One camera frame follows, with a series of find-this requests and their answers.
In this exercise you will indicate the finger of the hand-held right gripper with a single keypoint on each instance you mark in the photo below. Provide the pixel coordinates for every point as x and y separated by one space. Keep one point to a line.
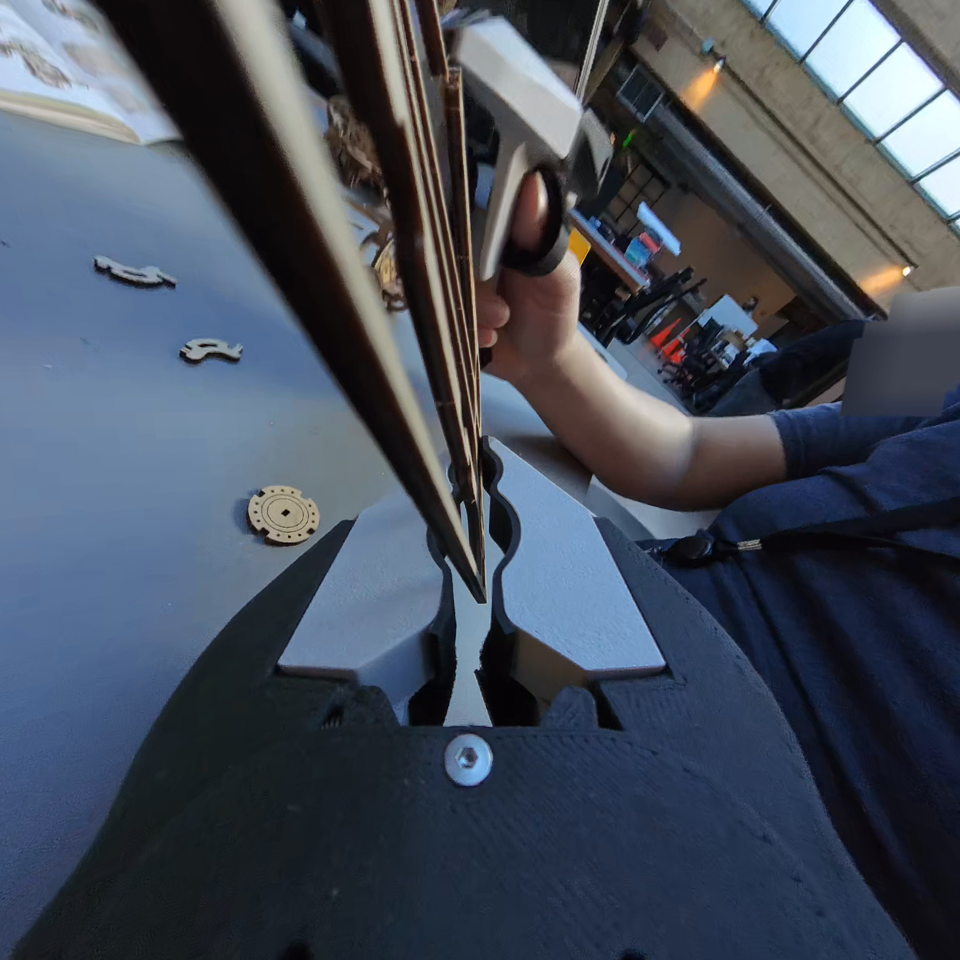
517 82

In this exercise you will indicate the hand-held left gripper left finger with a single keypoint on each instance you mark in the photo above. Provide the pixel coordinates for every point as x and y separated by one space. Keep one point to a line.
352 607

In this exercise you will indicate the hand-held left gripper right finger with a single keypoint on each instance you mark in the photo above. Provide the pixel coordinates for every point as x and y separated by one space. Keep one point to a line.
585 600

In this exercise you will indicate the laser-cut wooden parts sheet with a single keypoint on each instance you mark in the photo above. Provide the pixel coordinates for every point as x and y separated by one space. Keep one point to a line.
285 225

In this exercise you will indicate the person's right forearm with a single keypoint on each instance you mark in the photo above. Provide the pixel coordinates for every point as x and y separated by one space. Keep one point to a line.
660 450

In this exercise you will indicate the partly built wooden model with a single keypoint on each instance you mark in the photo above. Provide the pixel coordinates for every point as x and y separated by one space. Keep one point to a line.
352 150

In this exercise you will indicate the person's right hand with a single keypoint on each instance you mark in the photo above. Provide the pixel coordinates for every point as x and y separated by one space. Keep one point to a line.
536 322

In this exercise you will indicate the yellow storage bin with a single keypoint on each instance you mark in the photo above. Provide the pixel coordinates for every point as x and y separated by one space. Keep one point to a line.
577 244

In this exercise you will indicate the round wooden gear disc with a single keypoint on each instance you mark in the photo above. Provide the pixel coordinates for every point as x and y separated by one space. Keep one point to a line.
283 516

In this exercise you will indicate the orange traffic cone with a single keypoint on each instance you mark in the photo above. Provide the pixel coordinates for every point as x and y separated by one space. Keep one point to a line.
677 337

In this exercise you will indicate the person's navy shirt torso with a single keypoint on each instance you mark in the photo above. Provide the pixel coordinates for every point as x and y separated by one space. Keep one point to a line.
862 675

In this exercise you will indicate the small curved wooden piece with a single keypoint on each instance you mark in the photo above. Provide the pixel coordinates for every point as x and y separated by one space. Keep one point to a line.
142 276
202 351

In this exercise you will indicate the open instruction booklet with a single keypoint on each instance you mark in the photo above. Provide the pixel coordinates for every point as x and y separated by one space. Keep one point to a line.
45 45

